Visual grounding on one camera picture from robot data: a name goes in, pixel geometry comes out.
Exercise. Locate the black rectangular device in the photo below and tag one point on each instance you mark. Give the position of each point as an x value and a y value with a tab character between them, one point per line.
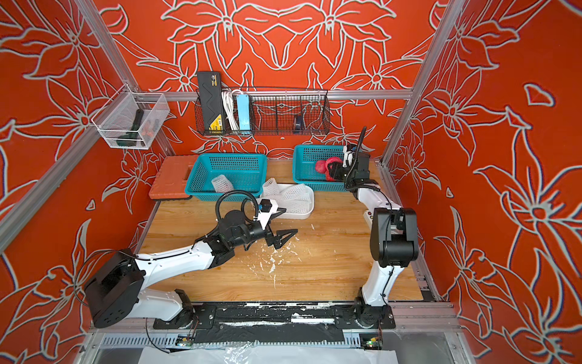
210	97

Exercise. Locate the teal right plastic basket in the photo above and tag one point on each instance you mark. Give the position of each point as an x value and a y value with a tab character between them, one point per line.
305	159

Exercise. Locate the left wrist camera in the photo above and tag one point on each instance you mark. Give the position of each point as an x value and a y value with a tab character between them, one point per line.
267	208

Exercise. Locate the orange foam pad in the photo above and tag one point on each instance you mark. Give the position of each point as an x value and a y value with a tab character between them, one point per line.
170	182

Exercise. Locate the teal plastic basket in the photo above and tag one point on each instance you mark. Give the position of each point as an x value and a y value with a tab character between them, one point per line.
244	171
305	159

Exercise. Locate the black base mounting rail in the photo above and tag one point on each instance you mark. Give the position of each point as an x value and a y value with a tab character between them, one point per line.
300	323

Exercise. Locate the black wire wall basket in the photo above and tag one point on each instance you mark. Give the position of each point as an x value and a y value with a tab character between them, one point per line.
272	112

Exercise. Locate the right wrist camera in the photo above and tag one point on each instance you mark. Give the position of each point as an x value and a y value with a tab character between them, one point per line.
350	155

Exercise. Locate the clear acrylic wall box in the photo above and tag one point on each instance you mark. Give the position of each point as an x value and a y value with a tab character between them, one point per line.
116	116

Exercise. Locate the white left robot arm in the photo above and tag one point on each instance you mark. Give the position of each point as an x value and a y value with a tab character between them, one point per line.
122	287

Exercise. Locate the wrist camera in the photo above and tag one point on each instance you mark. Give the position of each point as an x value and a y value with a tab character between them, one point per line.
267	208
350	155

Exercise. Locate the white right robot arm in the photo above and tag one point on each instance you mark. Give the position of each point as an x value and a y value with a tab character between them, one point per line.
393	240

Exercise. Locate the teal left plastic basket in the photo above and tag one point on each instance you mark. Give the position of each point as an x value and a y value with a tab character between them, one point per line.
244	171

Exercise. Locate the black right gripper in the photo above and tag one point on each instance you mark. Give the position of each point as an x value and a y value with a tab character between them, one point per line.
336	170

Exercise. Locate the light blue box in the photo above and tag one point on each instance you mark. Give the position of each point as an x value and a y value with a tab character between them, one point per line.
243	109

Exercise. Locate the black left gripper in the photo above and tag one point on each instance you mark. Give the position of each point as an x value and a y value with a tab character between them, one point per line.
278	242

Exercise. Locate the dark tool in clear box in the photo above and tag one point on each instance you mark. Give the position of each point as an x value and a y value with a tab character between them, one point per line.
130	138

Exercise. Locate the white foam net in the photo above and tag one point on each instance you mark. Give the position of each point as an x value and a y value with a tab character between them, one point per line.
297	199
270	188

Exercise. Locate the white plastic tray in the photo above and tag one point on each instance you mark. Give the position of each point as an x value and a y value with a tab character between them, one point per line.
288	215

